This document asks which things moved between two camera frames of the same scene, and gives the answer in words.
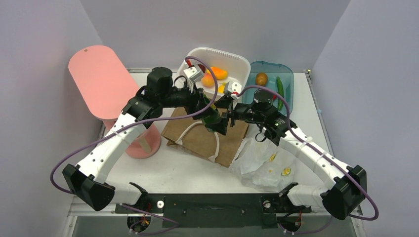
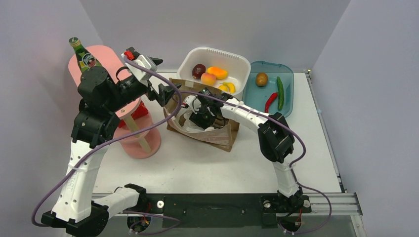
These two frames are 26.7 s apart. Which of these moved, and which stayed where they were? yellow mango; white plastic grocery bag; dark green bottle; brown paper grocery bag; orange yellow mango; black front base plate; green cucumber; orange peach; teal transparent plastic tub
Moved: white plastic grocery bag; dark green bottle; brown paper grocery bag
Stayed: orange peach; teal transparent plastic tub; orange yellow mango; yellow mango; green cucumber; black front base plate
